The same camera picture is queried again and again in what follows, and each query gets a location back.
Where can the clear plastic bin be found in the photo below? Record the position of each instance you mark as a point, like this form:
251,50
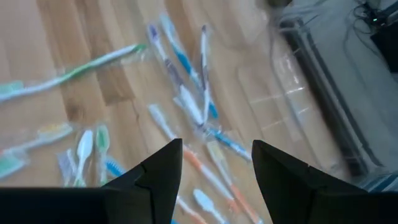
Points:
280,93

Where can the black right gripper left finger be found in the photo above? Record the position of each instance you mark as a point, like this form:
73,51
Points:
149,193

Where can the purple white toothbrush in wrapper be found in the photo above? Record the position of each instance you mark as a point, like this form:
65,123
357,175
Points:
172,71
204,68
66,165

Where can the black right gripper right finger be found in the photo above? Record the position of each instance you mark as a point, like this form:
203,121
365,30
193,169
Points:
286,193

